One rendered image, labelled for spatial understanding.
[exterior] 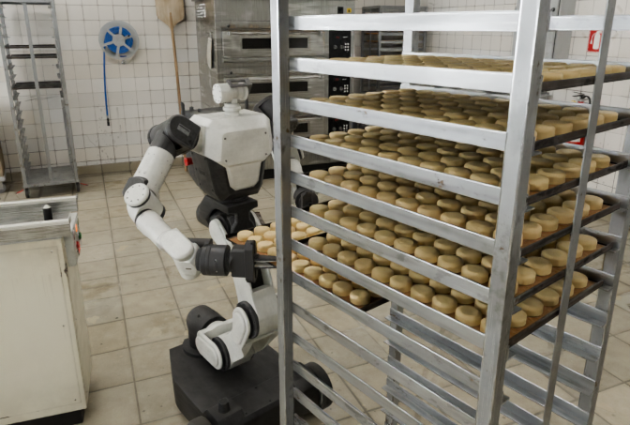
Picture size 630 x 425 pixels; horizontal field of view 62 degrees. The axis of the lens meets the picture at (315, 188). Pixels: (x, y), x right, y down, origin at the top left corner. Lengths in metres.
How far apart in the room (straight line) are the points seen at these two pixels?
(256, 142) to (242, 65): 3.60
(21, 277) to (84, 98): 4.22
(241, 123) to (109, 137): 4.58
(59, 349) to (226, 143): 1.08
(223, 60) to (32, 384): 3.66
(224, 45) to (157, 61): 1.18
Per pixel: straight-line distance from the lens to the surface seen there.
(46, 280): 2.23
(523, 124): 0.83
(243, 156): 1.86
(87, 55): 6.26
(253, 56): 5.51
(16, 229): 2.18
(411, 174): 1.01
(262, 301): 1.98
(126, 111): 6.32
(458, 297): 1.14
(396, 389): 1.92
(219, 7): 5.39
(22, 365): 2.41
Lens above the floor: 1.58
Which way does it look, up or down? 17 degrees down
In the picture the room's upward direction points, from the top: straight up
